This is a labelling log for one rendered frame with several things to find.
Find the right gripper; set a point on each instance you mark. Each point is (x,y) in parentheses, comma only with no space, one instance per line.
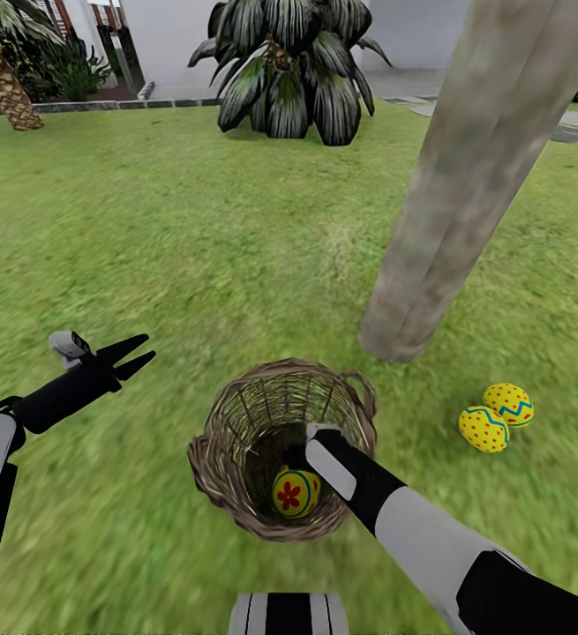
(294,457)

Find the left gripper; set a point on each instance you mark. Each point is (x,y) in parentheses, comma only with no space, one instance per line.
(95,376)

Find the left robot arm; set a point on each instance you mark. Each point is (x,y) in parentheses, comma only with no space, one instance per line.
(86,378)

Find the wicker basket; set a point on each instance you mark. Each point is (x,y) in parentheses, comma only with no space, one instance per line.
(219,459)

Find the tree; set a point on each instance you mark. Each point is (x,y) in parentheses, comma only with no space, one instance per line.
(513,74)

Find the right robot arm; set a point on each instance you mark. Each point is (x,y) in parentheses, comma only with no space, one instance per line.
(476,585)

